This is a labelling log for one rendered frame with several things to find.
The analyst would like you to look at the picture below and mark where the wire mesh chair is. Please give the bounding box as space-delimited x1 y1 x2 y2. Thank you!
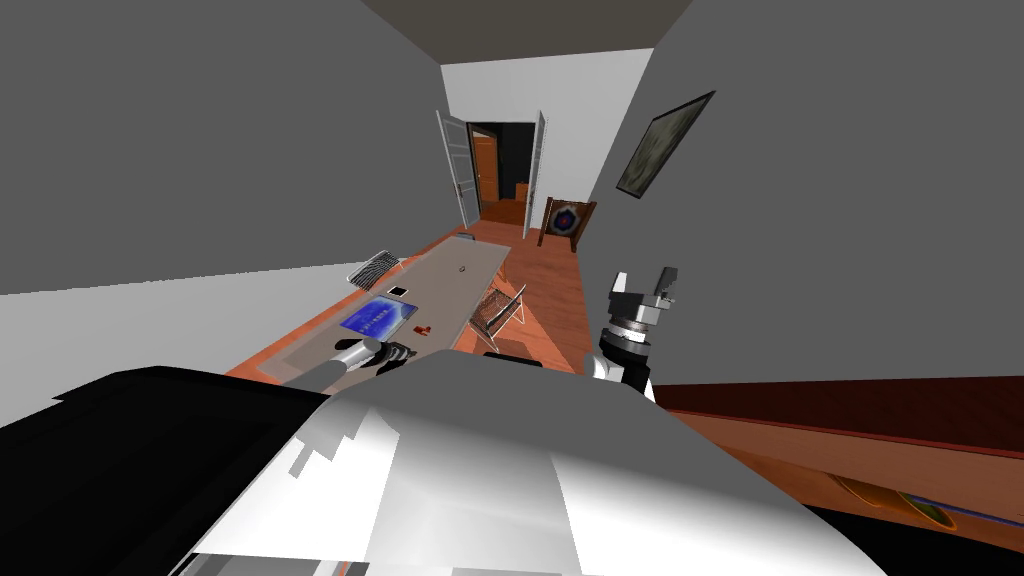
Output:
347 249 406 292
467 283 529 354

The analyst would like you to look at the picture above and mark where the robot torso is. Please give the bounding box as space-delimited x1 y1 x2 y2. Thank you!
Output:
166 349 891 576

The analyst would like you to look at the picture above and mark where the brown framed target picture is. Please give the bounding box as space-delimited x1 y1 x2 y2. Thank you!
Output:
538 195 599 254

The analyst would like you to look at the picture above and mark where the long grey table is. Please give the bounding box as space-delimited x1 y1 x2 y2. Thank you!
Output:
255 234 513 395

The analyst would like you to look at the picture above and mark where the brown wooden door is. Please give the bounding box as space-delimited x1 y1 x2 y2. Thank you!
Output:
471 131 502 226

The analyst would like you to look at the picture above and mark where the white door leaf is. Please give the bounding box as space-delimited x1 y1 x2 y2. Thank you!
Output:
522 109 550 241
435 109 483 231

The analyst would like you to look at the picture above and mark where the blue book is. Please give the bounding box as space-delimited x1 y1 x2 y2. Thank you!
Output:
339 294 420 338

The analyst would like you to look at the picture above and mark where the dark framed wall picture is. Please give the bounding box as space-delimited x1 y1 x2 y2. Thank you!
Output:
615 89 718 201

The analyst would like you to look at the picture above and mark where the brown wooden cabinet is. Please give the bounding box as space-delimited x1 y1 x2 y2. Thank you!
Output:
651 375 1024 555

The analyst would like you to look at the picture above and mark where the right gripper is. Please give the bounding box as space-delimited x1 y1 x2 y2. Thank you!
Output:
607 267 681 329

